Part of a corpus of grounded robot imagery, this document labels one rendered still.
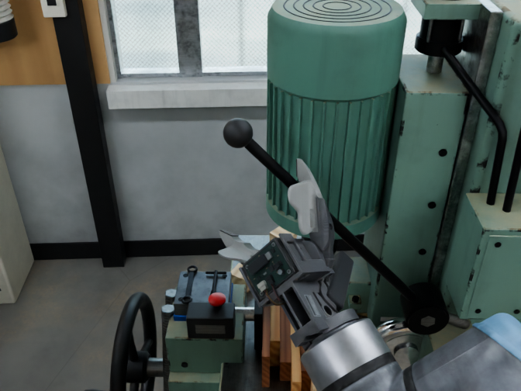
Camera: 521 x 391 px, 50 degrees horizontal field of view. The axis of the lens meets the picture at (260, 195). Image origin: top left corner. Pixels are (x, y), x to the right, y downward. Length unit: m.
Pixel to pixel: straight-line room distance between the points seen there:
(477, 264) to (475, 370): 0.22
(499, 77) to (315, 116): 0.22
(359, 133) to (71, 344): 1.83
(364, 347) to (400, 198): 0.27
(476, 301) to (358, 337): 0.22
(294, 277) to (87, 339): 1.82
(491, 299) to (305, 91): 0.36
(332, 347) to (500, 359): 0.16
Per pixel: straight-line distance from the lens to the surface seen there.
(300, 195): 0.65
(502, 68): 0.71
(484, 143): 0.75
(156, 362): 1.15
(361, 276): 0.96
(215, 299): 0.97
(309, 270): 0.62
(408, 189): 0.80
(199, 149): 2.36
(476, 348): 0.57
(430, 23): 0.76
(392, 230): 0.84
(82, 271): 2.69
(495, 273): 0.76
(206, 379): 1.06
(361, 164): 0.76
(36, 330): 2.48
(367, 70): 0.70
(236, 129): 0.64
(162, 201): 2.51
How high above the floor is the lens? 1.70
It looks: 34 degrees down
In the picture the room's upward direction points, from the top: straight up
